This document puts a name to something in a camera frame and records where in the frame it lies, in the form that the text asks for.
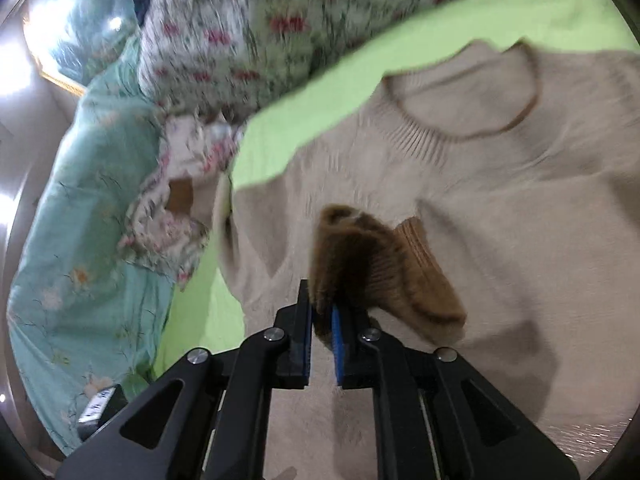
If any small-flower floral quilt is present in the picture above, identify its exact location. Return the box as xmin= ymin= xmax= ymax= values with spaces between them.
xmin=118 ymin=0 xmax=450 ymax=284

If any teal floral blanket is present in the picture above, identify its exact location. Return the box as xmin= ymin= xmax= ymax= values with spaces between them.
xmin=8 ymin=38 xmax=172 ymax=454

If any beige knit sweater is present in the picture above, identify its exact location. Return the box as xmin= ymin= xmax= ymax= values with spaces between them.
xmin=213 ymin=42 xmax=639 ymax=478

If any lime green bed sheet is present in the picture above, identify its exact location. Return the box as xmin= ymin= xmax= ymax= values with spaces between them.
xmin=153 ymin=0 xmax=639 ymax=375

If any gold-framed picture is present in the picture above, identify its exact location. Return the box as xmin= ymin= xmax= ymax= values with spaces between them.
xmin=23 ymin=0 xmax=138 ymax=96

